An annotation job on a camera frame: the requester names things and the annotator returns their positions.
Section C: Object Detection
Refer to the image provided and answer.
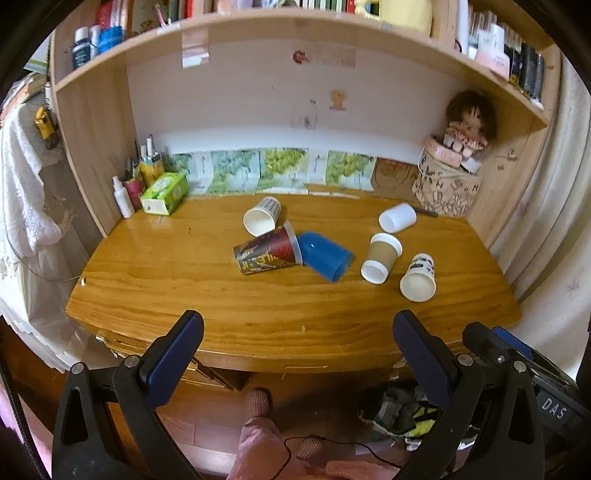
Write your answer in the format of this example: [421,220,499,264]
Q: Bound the brown wooden board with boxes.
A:
[372,157,422,200]

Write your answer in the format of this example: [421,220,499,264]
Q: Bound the person's pink-trousered leg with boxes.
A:
[226,388,324,480]
[295,438,402,480]

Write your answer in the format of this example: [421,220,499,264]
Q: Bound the letter-print fabric basket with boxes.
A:
[412,136,485,217]

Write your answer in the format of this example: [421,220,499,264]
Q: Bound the green tissue box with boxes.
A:
[140,172,189,216]

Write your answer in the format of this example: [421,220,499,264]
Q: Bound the white paper cup dark print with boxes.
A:
[399,252,437,303]

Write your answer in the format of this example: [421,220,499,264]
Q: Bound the blue plastic cup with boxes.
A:
[297,231,355,282]

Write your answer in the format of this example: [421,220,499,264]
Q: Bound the yellow-green box with pens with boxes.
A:
[137,135,165,188]

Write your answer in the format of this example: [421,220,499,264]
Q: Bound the pile of clutter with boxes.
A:
[360,369,478,453]

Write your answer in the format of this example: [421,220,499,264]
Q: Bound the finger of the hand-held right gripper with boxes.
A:
[462,322,548,370]

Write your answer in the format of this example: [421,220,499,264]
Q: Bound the dark blue bottle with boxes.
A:
[71,27,92,71]

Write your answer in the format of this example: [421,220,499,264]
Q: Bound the wooden shelf unit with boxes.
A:
[48,0,561,252]

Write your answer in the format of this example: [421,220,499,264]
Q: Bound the white spray bottle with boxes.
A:
[112,176,136,219]

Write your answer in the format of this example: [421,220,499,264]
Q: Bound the cream curtain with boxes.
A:
[489,60,591,384]

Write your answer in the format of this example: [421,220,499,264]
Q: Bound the row of books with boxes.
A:
[154,0,358,25]

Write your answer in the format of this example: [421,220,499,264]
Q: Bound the thin black cable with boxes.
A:
[274,435,403,480]

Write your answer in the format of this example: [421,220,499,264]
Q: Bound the grape picture paper strip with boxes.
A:
[168,148,376,195]

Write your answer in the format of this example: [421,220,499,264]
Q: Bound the red printed plastic cup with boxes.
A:
[233,222,303,276]

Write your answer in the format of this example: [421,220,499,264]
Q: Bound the white patterned paper cup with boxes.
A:
[243,196,282,237]

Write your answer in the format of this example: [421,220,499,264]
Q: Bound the row of black boxes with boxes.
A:
[508,41,546,102]

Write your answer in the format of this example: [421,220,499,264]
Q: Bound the yellow plush toy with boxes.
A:
[355,0,435,37]

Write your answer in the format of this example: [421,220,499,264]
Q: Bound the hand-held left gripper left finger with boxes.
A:
[52,309,205,480]

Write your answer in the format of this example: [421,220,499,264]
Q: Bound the white lace cloth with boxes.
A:
[0,104,93,372]

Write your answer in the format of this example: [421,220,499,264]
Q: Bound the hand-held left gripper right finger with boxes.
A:
[392,309,546,480]

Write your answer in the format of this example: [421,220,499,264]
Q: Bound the blue packet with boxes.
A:
[98,26,125,53]

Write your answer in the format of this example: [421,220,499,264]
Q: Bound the brown-haired rag doll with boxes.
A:
[442,89,498,160]

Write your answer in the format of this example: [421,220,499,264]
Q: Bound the pink-white cosmetic box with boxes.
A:
[475,23,511,79]

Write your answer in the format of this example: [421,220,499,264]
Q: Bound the yellow toy vehicle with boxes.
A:
[34,106,58,140]

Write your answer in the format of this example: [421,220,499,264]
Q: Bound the pink box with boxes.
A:
[426,140,462,168]

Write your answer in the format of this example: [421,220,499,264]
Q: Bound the brown paper cup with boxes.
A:
[361,233,403,284]

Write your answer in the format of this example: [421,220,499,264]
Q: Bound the pink tape strip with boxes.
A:
[181,25,211,69]

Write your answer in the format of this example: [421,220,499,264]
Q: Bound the plain white plastic cup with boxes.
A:
[379,202,417,234]

